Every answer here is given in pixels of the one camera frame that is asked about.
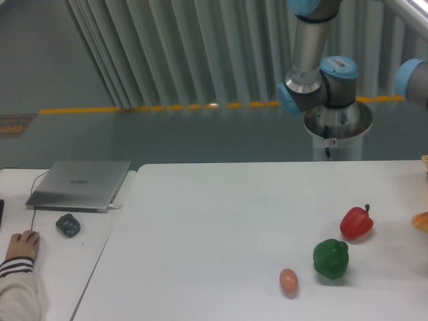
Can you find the white pleated curtain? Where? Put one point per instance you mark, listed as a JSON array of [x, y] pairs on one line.
[[168, 53]]

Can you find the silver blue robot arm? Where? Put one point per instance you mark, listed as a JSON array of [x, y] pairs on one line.
[[331, 82]]

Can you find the red bell pepper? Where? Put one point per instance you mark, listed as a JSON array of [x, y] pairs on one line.
[[356, 222]]

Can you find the dark grey plastic holder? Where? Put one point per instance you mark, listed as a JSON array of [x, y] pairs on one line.
[[68, 225]]

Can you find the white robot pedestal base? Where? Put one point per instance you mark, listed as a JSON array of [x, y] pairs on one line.
[[338, 134]]

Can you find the person's hand on mouse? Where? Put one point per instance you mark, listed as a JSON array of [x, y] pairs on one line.
[[24, 244]]

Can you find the striped white sleeve forearm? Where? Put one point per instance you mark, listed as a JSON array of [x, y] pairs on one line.
[[19, 300]]

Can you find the silver closed laptop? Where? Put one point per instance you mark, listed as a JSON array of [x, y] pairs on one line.
[[81, 186]]

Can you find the green bell pepper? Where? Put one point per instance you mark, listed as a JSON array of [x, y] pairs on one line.
[[331, 258]]

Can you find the wooden box corner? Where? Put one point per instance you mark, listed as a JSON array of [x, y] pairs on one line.
[[424, 159]]

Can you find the triangular golden bread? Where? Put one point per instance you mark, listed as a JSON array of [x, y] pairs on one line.
[[420, 222]]

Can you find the brown egg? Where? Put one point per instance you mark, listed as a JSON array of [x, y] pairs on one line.
[[288, 281]]

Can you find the black keyboard edge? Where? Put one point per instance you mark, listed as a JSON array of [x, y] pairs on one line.
[[2, 205]]

